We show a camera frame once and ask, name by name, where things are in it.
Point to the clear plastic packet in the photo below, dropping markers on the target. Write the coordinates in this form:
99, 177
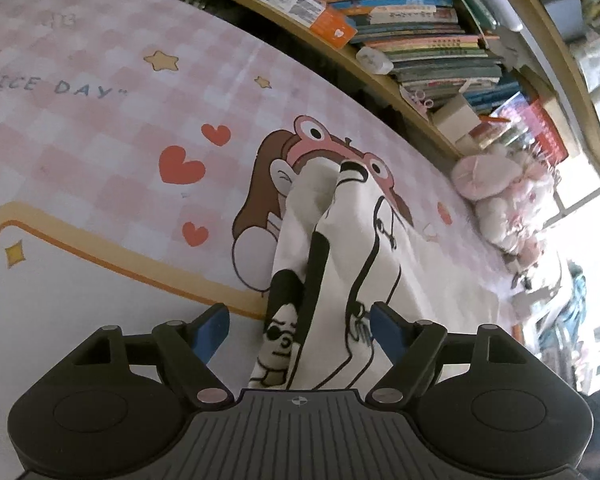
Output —
500, 125

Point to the row of books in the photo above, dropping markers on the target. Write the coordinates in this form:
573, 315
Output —
420, 35

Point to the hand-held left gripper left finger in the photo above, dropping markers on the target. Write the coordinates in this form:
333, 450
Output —
212, 332

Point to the white cartoon print t-shirt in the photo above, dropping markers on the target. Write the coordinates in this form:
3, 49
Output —
340, 260

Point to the pink white plush rabbit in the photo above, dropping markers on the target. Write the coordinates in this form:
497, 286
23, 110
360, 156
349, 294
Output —
500, 195

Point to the small pink plush toy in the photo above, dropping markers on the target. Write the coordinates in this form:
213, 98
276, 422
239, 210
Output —
522, 255

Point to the white orange toothpaste box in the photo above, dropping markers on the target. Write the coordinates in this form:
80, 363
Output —
300, 5

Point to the wooden shelf board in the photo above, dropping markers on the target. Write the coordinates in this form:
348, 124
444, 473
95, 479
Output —
565, 75
330, 47

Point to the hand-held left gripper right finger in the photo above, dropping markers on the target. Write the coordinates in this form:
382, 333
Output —
387, 332

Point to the white power adapter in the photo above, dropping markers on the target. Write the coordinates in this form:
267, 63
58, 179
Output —
375, 60

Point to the red box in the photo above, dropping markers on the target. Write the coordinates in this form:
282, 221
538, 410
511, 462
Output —
545, 130

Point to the white square box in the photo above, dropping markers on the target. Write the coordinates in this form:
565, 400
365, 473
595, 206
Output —
455, 112

